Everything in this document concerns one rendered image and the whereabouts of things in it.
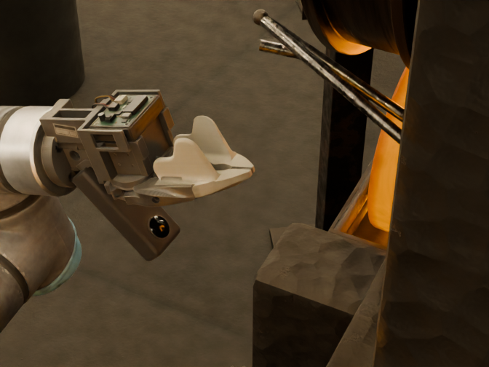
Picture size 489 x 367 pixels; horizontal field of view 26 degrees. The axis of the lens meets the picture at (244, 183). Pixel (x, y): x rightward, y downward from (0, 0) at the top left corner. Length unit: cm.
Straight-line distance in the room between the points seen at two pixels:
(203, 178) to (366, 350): 33
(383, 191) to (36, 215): 39
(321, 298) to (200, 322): 105
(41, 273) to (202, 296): 75
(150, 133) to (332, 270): 26
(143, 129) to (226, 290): 94
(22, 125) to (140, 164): 14
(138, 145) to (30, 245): 23
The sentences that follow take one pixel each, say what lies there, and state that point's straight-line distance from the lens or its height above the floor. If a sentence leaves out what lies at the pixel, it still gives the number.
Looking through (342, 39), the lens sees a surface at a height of 95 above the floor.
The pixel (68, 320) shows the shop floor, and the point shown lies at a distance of 187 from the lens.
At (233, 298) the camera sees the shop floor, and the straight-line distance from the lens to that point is 187.
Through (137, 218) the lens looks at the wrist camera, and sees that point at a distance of 105.
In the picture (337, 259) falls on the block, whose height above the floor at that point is 80.
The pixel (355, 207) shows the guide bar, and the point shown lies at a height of 71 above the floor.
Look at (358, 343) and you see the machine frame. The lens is 68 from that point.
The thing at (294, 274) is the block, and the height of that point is 80.
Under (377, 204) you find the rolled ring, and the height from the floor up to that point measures 74.
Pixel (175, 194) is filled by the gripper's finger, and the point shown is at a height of 74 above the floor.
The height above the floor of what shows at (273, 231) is 1.
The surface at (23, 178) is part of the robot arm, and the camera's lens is 106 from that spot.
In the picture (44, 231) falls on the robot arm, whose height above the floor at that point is 59.
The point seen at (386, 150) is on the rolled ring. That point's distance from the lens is 93.
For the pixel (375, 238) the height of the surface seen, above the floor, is 66.
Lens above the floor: 139
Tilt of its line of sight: 42 degrees down
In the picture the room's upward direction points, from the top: straight up
